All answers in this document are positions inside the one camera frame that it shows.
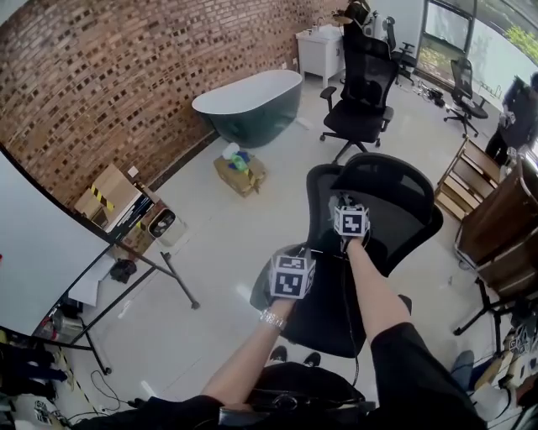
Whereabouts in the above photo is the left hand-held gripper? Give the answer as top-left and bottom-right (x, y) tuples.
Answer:
(261, 247), (319, 310)

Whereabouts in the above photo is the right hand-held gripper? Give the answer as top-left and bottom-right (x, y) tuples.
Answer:
(334, 191), (372, 253)

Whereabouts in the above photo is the black mesh office chair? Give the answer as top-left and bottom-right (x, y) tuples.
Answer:
(249, 151), (445, 359)

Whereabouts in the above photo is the person's right forearm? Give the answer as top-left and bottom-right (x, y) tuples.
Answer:
(343, 238), (414, 350)

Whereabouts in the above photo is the person's left forearm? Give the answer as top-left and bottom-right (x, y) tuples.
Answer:
(200, 298), (296, 407)

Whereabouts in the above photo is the taped cardboard box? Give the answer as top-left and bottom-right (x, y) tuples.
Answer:
(213, 151), (270, 199)

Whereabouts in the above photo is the wooden slatted shelf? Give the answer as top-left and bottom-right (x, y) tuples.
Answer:
(434, 135), (504, 222)

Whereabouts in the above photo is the white waste bin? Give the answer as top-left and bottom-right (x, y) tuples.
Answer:
(146, 207), (187, 249)

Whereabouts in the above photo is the chest-mounted glossy tablet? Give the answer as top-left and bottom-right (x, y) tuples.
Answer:
(218, 401), (275, 427)

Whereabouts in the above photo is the dark wooden cabinet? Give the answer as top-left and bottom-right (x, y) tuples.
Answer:
(455, 152), (538, 300)

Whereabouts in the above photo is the dark green bathtub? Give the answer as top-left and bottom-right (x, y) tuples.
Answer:
(191, 69), (304, 149)

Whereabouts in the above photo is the brown printed carton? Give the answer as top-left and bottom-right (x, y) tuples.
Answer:
(120, 197), (170, 258)

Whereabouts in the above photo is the black tripod stand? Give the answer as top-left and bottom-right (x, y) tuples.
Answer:
(453, 275), (523, 354)

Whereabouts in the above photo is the person's black clothing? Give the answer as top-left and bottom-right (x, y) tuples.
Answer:
(74, 322), (489, 430)

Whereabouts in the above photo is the black bag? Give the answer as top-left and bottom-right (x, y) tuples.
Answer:
(109, 258), (138, 285)

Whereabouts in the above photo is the white cabinet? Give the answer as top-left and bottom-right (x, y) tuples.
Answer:
(295, 23), (348, 87)

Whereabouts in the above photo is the black printed carton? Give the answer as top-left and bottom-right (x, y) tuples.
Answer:
(104, 182), (155, 234)

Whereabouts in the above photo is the flat cardboard with striped tape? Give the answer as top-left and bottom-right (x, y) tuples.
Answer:
(74, 163), (143, 230)

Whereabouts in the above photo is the silver metal container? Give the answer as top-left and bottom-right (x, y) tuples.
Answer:
(51, 310), (84, 342)

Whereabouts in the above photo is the whiteboard on black stand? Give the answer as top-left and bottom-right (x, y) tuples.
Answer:
(0, 142), (201, 377)

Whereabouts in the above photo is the silver wrist bracelet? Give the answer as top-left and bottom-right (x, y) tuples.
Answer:
(257, 307), (288, 333)

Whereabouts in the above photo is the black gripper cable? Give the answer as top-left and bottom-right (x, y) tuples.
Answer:
(341, 247), (364, 389)

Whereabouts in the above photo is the black floor cable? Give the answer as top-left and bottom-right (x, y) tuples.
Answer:
(89, 369), (140, 413)

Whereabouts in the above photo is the glass window wall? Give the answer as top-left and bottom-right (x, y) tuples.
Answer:
(421, 0), (538, 87)

